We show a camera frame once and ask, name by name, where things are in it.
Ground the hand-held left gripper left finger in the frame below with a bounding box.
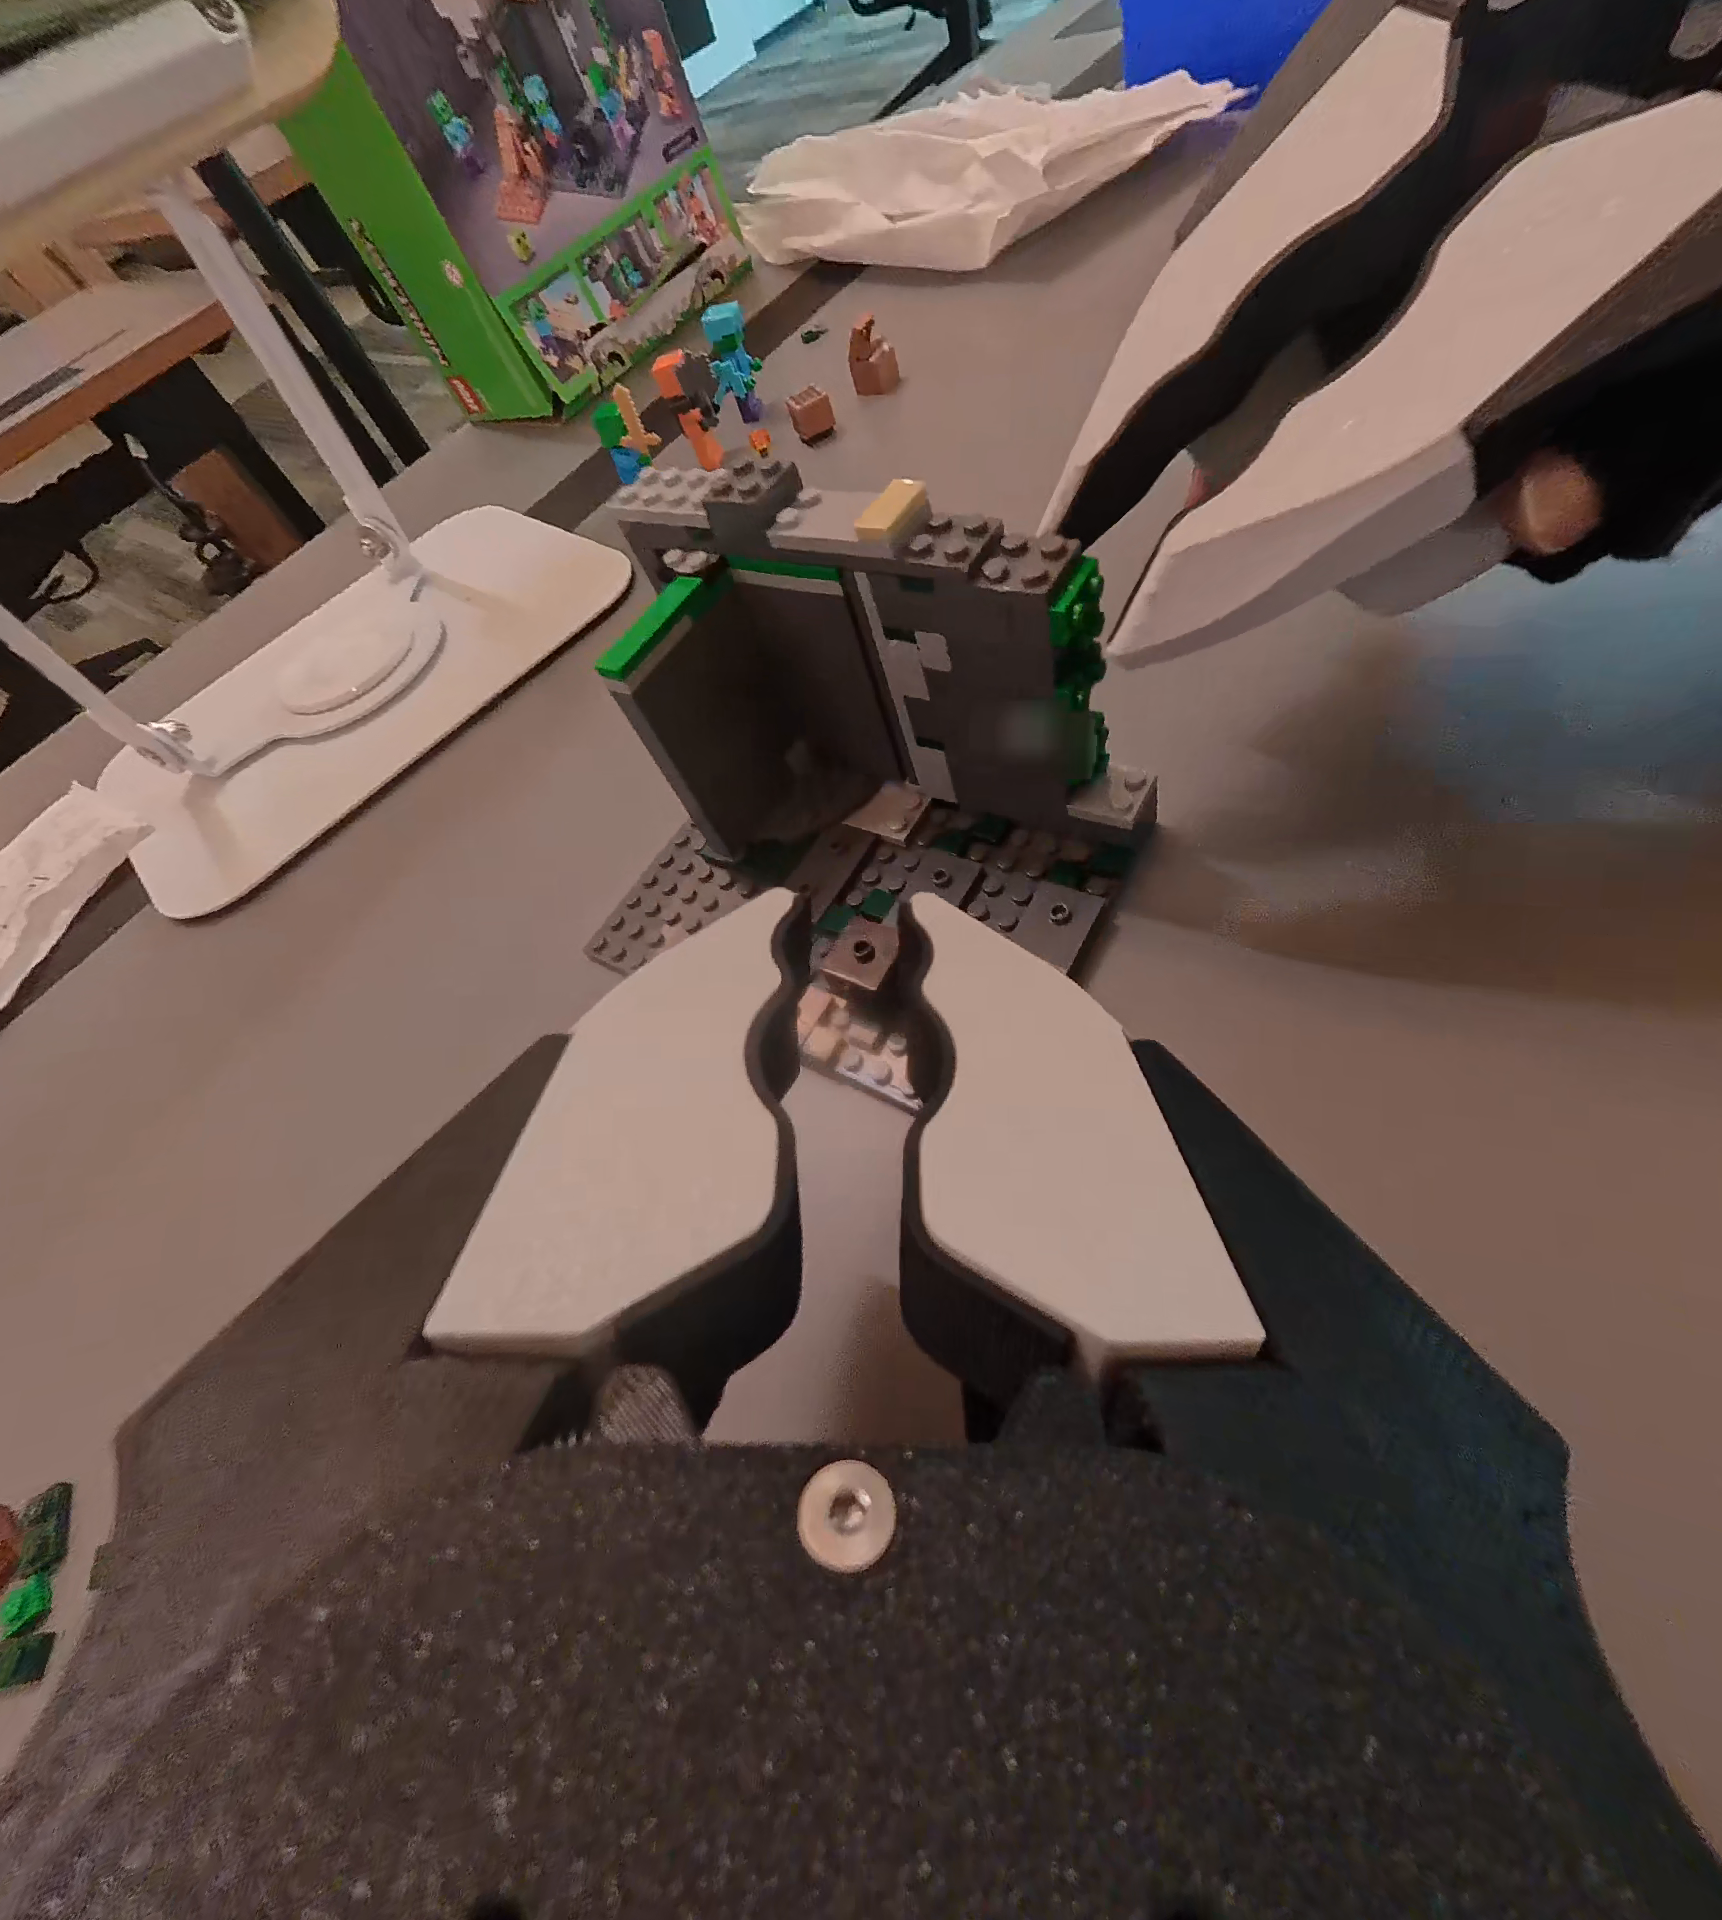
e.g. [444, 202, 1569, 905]
[423, 884, 819, 1427]

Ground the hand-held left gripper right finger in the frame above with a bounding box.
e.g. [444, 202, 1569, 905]
[894, 892, 1273, 1419]

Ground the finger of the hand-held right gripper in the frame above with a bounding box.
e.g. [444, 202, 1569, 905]
[1039, 0, 1471, 542]
[1100, 90, 1722, 670]

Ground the small dark toy brick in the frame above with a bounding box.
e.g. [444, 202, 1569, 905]
[817, 921, 902, 1000]

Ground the grey toy brick building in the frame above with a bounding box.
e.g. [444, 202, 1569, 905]
[583, 461, 1165, 1120]

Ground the grey desk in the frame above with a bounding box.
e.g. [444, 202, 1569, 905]
[0, 60, 1722, 1920]

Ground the blue plastic container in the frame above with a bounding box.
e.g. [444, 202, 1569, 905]
[1118, 0, 1337, 90]

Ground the white paper bag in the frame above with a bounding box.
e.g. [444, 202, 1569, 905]
[738, 74, 1254, 276]

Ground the black office chair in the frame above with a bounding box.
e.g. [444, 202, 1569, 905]
[860, 0, 998, 78]

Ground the cyan toy figure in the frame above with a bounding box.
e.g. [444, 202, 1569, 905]
[700, 299, 769, 426]

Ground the white paper receipt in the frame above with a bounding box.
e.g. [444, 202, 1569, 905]
[0, 779, 152, 1049]

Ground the green toy figure with sword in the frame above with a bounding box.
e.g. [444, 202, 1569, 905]
[588, 381, 673, 489]

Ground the green toy set box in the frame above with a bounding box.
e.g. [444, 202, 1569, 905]
[277, 0, 759, 430]

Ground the wooden table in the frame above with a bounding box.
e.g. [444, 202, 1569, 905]
[0, 156, 428, 523]

